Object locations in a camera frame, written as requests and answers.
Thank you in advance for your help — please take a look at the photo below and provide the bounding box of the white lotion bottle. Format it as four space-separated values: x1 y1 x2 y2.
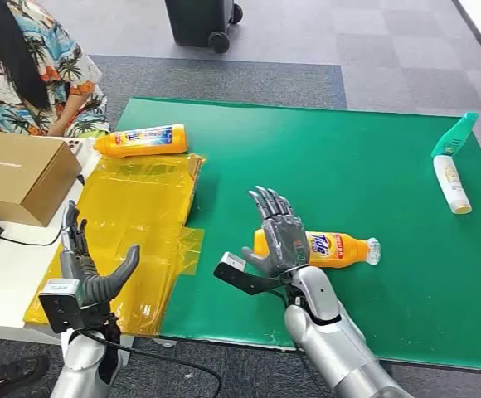
433 154 472 216

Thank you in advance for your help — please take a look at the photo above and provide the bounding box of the person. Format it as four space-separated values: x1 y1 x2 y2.
0 0 111 138

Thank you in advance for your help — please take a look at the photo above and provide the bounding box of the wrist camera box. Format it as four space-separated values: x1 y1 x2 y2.
39 278 85 334
213 251 285 297

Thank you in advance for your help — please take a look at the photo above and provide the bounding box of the white smartphone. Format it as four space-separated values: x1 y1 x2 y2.
64 138 86 160

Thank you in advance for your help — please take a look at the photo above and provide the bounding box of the black shoe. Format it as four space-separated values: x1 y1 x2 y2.
0 354 51 398

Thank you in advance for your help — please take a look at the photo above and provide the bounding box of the brown cardboard box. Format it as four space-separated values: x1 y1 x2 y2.
0 131 82 229

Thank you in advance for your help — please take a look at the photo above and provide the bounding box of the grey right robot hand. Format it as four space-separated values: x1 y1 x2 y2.
241 186 311 279

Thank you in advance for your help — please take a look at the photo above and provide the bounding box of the orange Tide detergent bottle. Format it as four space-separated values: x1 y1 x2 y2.
252 228 381 269

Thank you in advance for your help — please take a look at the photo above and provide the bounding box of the black wheeled bin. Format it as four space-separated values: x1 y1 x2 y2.
164 0 244 55

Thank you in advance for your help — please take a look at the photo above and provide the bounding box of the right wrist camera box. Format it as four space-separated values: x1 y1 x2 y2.
213 251 285 297

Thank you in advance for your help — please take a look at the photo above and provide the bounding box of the green shampoo bottle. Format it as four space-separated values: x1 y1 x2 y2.
430 112 479 159

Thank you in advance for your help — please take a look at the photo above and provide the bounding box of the green table mat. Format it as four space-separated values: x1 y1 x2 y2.
116 97 481 373

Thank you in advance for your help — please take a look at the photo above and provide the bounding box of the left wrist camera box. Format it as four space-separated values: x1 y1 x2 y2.
39 278 85 334

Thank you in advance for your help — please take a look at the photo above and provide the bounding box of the orange bottle with blue label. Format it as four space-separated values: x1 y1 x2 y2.
93 124 188 160

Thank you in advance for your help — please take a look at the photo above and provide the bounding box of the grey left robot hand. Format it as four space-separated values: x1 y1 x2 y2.
60 200 141 310

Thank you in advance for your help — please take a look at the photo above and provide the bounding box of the white table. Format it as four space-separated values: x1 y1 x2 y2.
0 131 134 366

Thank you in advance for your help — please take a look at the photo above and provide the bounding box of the yellow plastic sheet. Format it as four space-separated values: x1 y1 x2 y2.
23 153 206 337

